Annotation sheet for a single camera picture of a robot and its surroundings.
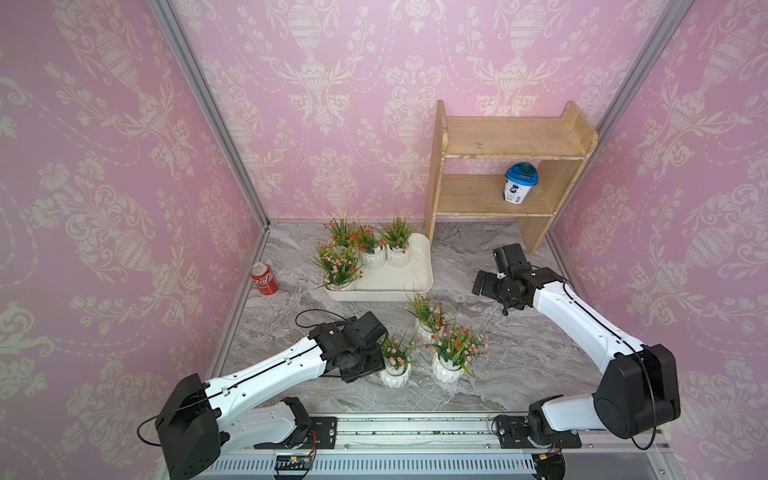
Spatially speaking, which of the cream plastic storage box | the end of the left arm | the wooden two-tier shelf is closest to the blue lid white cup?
the wooden two-tier shelf

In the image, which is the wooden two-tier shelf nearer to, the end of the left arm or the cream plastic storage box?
the cream plastic storage box

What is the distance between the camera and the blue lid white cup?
0.92 meters

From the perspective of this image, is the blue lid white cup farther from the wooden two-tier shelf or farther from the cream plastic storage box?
the cream plastic storage box

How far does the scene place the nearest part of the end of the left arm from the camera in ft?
1.80
